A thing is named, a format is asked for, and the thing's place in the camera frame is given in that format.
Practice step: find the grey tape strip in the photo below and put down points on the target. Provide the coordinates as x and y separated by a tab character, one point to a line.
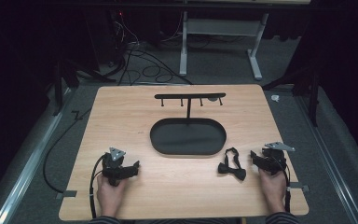
66	194
299	187

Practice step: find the black metal stand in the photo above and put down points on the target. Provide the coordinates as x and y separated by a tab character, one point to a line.
307	87
65	77

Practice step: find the person's right hand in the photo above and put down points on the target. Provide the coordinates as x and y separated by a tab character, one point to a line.
272	189

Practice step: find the black bow tie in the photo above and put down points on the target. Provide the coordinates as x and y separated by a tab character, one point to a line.
233	169

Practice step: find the person's left hand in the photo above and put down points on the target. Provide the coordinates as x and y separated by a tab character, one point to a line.
110	196

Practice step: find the white metal desk frame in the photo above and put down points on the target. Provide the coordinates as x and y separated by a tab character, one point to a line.
220	28

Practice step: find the silver metal floor rail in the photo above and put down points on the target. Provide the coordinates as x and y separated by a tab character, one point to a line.
329	155
28	168

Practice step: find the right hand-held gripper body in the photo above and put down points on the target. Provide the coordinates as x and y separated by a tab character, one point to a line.
275	157

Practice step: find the black hook stand with tray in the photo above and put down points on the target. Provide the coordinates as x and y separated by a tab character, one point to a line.
188	137

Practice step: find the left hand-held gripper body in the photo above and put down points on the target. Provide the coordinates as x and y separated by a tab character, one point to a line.
113	165

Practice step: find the small white crumpled scrap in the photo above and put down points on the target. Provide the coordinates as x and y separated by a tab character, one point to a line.
275	98

